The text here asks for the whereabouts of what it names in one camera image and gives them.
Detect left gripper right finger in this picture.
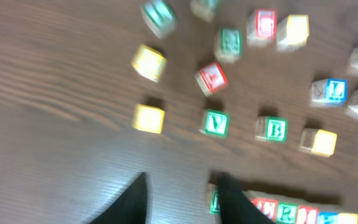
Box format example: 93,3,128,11
216,172,274,224

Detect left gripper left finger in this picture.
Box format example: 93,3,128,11
88,172,149,224

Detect green N block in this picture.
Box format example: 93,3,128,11
207,184,220,215

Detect red E block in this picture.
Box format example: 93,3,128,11
245,190,278,221

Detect green R block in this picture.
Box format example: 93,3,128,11
275,202,298,224

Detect red I block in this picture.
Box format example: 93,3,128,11
295,205,319,224

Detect blue P block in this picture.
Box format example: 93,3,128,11
317,211,339,224

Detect green V block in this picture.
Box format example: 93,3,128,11
200,109,230,138

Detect green B block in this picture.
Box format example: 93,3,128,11
255,116,288,143

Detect yellow K block left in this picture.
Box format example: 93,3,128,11
132,104,165,134

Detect yellow O block bottom row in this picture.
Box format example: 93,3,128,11
299,128,337,157

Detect red A block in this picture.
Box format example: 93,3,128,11
195,61,228,96

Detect blue L block centre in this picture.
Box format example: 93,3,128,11
310,78,348,108

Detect yellow C block left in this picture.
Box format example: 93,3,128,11
131,44,167,83

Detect green Z block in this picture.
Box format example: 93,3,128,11
214,27,242,64

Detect red U block top row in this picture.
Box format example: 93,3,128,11
247,9,277,47

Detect yellow S block top row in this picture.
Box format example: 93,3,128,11
276,14,310,52

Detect green L block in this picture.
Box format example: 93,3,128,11
140,0,177,39

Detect green J block far left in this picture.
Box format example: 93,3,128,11
190,0,220,22

